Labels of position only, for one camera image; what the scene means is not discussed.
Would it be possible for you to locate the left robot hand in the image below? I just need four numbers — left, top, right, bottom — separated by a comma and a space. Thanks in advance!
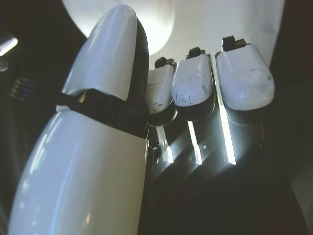
7, 4, 305, 235

